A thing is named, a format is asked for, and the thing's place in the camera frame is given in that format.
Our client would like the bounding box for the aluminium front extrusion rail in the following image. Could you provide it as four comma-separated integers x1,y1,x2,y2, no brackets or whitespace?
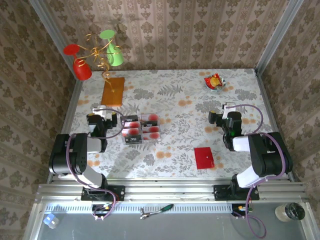
34,181,309,204

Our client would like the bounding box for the aluminium corner post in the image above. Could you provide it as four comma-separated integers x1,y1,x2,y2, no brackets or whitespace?
254,0,305,74
27,0,77,81

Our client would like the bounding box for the green plastic wine glass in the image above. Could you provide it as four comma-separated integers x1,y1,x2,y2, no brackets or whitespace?
99,29,124,67

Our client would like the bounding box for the ratchet wrench green handle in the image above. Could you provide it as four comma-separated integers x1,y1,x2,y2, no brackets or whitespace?
139,203,175,221

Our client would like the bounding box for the red card holder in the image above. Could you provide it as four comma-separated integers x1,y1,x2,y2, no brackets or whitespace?
194,147,216,170

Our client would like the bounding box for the red plastic wine glass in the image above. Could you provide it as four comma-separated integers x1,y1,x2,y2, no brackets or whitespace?
62,43,93,81

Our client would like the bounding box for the floral patterned table cover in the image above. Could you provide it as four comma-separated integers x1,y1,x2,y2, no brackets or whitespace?
62,69,288,180

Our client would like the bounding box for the slotted cable duct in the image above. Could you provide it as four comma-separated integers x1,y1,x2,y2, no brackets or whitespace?
43,202,235,214

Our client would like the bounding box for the gold wire rack wooden base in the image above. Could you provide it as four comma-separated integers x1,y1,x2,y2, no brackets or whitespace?
74,33,126,108

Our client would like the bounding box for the glass jar black lid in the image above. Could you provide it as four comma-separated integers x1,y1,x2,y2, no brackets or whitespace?
274,202,306,222

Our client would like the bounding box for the black VIP card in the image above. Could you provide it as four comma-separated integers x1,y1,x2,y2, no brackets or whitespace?
123,136,143,145
120,115,139,124
140,120,161,128

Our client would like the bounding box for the white card with red dot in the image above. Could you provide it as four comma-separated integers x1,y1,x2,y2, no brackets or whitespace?
140,126,161,134
139,113,160,122
121,121,140,130
141,132,162,142
122,128,141,137

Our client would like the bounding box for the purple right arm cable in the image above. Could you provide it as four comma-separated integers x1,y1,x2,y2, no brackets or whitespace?
232,103,287,238

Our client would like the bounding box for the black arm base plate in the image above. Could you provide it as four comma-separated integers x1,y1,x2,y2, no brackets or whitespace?
80,185,126,202
213,184,260,201

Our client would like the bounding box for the clear plastic compartment box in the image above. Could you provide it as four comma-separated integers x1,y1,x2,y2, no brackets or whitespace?
120,113,162,145

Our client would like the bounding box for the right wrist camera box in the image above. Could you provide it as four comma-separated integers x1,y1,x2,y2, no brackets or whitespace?
222,101,237,119

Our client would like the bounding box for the small blue white plastic box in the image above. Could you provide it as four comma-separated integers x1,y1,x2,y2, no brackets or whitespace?
42,213,60,230

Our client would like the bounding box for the red snack packet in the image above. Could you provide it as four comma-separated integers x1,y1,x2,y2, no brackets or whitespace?
203,72,224,90

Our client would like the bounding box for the black connector bracket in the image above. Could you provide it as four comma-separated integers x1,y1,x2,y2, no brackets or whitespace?
231,203,252,217
91,203,113,217

